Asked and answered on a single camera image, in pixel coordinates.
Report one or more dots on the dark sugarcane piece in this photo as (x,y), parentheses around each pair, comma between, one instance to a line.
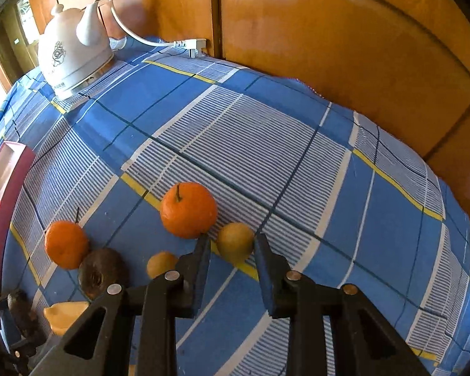
(19,309)

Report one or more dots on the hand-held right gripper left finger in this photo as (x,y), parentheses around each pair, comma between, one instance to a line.
(203,274)

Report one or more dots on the large orange with stem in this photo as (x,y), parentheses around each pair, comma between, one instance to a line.
(188,211)

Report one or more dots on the small orange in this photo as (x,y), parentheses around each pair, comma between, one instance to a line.
(64,244)

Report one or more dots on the yellow pear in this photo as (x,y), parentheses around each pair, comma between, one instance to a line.
(235,241)

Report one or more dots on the brown water chestnut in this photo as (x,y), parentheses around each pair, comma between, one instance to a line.
(102,272)

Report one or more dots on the small yellow round fruit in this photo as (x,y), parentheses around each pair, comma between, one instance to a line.
(160,264)

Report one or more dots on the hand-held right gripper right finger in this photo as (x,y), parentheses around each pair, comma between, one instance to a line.
(264,278)

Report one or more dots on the pale yellow fruit slice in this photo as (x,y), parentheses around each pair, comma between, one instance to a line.
(64,313)

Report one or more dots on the white ceramic electric kettle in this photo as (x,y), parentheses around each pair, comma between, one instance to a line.
(70,58)

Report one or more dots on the white box with maroon sides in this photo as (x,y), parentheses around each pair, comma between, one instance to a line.
(8,172)

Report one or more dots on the blue plaid tablecloth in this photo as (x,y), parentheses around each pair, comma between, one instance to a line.
(258,145)

